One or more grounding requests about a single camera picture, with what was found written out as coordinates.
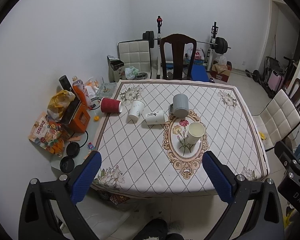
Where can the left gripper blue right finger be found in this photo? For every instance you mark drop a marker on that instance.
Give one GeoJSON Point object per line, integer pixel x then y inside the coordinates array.
{"type": "Point", "coordinates": [220, 176]}

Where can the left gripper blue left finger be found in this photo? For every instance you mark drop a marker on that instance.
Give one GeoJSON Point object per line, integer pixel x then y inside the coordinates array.
{"type": "Point", "coordinates": [83, 175]}

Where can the white paper cup with print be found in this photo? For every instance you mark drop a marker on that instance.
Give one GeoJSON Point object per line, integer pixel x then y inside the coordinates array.
{"type": "Point", "coordinates": [196, 130]}

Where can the red ribbed paper cup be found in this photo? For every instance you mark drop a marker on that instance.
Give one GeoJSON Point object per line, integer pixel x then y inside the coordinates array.
{"type": "Point", "coordinates": [109, 105]}

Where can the white floral paper cup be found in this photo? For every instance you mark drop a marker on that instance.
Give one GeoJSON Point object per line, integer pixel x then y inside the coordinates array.
{"type": "Point", "coordinates": [136, 110]}

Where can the white paper cup lying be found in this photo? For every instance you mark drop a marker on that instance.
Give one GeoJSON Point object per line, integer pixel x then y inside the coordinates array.
{"type": "Point", "coordinates": [155, 118]}

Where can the black round lid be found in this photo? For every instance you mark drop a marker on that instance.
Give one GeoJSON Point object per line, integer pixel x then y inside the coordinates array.
{"type": "Point", "coordinates": [67, 164]}
{"type": "Point", "coordinates": [72, 149]}

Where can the orange box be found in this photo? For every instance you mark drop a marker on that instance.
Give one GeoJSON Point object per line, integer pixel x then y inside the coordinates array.
{"type": "Point", "coordinates": [76, 117]}

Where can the orange snack bag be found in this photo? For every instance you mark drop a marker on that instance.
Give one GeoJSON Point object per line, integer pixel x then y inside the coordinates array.
{"type": "Point", "coordinates": [48, 134]}

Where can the yellow object on chair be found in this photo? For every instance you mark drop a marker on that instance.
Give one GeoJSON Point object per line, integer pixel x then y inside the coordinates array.
{"type": "Point", "coordinates": [262, 136]}

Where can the white padded chair right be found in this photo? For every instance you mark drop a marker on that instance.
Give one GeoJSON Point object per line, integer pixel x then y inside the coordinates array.
{"type": "Point", "coordinates": [278, 120]}

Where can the white padded chair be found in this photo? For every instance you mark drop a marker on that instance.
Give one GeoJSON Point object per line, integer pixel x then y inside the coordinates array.
{"type": "Point", "coordinates": [278, 120]}
{"type": "Point", "coordinates": [136, 53]}

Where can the floral diamond pattern tablecloth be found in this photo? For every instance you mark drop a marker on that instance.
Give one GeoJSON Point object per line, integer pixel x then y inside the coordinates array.
{"type": "Point", "coordinates": [142, 161]}

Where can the yellow plastic bag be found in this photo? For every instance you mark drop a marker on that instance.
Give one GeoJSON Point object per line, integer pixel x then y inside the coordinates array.
{"type": "Point", "coordinates": [59, 103]}

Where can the glass ashtray tray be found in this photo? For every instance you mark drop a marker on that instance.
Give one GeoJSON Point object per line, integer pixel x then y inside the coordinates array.
{"type": "Point", "coordinates": [106, 90]}

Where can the grey ribbed mug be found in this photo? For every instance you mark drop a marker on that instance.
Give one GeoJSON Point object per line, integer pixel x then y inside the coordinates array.
{"type": "Point", "coordinates": [179, 106]}

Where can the orange drink bottle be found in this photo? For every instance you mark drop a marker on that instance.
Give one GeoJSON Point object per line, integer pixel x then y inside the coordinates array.
{"type": "Point", "coordinates": [81, 91]}

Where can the black bottle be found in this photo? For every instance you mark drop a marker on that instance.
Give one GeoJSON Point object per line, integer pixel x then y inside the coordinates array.
{"type": "Point", "coordinates": [65, 83]}

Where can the dark wooden chair right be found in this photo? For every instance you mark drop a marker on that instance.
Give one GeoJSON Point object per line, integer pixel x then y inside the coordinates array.
{"type": "Point", "coordinates": [294, 94]}

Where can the dark wooden chair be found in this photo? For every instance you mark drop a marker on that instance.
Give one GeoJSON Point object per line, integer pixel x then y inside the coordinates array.
{"type": "Point", "coordinates": [178, 55]}
{"type": "Point", "coordinates": [294, 94]}

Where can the pink suitcase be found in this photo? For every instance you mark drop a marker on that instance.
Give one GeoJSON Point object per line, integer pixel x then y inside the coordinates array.
{"type": "Point", "coordinates": [275, 81]}

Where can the tall printed carton box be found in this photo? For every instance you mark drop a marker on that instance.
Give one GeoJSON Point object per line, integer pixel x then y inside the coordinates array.
{"type": "Point", "coordinates": [116, 69]}

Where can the green white plastic bag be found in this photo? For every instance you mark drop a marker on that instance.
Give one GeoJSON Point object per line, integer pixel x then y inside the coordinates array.
{"type": "Point", "coordinates": [131, 72]}

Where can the cardboard box on floor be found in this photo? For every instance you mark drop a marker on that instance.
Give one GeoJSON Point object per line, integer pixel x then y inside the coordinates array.
{"type": "Point", "coordinates": [221, 72]}

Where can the blue weight bench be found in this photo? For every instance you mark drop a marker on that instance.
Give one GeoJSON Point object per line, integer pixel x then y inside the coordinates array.
{"type": "Point", "coordinates": [198, 73]}

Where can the white red plastic bag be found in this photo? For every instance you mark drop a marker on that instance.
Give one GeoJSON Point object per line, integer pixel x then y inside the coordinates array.
{"type": "Point", "coordinates": [199, 54]}

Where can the white padded chair left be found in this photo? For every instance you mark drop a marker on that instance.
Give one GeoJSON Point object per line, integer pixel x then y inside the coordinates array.
{"type": "Point", "coordinates": [136, 53]}

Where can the barbell with black plates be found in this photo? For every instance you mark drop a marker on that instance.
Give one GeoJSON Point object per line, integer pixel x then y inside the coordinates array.
{"type": "Point", "coordinates": [220, 45]}

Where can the white squat rack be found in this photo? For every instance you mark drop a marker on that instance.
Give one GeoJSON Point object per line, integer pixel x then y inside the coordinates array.
{"type": "Point", "coordinates": [206, 63]}

